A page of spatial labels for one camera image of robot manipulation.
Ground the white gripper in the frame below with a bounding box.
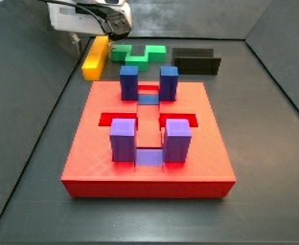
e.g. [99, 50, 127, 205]
[47, 0, 132, 35]

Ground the yellow rectangular block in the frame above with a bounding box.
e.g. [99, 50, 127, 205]
[82, 36, 108, 81]

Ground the red board base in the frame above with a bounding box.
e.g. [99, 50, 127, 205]
[62, 81, 237, 198]

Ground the green zigzag block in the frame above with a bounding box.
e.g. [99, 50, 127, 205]
[110, 44, 167, 71]

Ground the dark blue U block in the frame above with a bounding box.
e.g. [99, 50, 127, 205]
[120, 66, 179, 104]

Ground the purple U block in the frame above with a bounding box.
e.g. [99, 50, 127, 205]
[110, 119, 193, 166]

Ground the black cable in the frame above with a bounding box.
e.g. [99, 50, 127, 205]
[40, 0, 134, 41]

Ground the black angled bracket holder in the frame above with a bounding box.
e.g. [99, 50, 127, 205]
[171, 48, 222, 76]

